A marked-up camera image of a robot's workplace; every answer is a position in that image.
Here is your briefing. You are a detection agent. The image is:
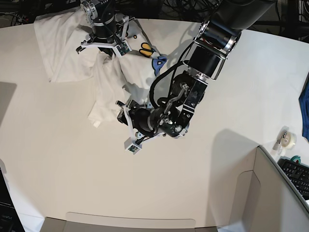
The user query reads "white graphic t-shirt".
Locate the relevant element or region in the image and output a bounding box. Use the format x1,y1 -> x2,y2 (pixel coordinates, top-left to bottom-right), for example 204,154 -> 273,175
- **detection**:
34,7 -> 167,127

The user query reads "beige partition panel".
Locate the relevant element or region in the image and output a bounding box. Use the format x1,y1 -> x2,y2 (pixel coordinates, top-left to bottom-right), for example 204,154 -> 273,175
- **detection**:
212,145 -> 309,232

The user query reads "blue cloth at edge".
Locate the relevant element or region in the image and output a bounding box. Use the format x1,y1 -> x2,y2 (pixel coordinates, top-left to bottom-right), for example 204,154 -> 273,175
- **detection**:
298,75 -> 309,141

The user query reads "black computer keyboard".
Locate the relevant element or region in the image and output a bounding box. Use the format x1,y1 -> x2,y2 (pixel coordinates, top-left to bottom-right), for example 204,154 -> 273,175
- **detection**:
277,159 -> 309,201

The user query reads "clear tape dispenser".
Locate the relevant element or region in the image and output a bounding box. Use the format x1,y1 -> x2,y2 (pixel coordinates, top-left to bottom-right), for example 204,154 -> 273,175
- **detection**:
272,126 -> 297,156

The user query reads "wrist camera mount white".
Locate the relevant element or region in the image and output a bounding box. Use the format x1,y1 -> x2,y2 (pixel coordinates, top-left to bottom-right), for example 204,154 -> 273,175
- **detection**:
76,16 -> 132,58
115,100 -> 165,155

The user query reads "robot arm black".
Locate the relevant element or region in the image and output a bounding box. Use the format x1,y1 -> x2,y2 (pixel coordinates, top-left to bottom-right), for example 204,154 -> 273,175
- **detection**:
117,0 -> 276,138
81,0 -> 120,44

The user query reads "green tape roll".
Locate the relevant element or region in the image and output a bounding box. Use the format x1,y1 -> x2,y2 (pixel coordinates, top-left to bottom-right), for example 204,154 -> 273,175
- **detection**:
290,156 -> 301,164

